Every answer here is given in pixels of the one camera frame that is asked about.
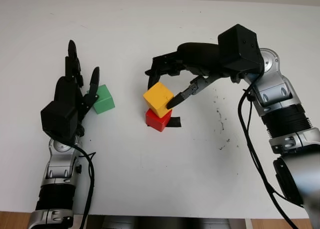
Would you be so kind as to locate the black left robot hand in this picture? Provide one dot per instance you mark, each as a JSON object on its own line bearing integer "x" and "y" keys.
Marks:
{"x": 65, "y": 89}

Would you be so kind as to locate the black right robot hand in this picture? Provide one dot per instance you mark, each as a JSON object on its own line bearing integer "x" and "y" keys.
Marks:
{"x": 200, "y": 56}

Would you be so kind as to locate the green cube block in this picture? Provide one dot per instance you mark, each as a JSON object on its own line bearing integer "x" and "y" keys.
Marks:
{"x": 105, "y": 101}

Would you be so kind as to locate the yellow cube block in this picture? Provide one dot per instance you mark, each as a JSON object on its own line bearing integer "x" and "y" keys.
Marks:
{"x": 157, "y": 99}

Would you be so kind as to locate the red cube block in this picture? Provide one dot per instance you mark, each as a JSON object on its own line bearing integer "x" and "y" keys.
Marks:
{"x": 157, "y": 122}

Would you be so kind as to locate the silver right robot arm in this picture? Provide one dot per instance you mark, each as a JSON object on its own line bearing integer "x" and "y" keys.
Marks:
{"x": 282, "y": 109}

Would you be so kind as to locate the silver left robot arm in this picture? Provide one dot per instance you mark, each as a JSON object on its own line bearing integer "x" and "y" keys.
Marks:
{"x": 60, "y": 169}

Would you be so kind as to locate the black tape strip marker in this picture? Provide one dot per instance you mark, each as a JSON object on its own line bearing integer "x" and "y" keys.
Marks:
{"x": 175, "y": 122}

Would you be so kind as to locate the dark robot torso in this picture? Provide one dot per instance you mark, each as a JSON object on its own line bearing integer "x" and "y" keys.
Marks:
{"x": 165, "y": 222}

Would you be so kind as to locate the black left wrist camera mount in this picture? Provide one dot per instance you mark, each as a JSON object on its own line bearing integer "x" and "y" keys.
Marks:
{"x": 58, "y": 119}

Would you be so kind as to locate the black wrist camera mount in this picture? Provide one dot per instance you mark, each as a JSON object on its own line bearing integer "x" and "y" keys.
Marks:
{"x": 58, "y": 119}
{"x": 240, "y": 46}

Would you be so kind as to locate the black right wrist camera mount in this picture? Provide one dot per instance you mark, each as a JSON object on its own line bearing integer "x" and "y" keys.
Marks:
{"x": 240, "y": 46}

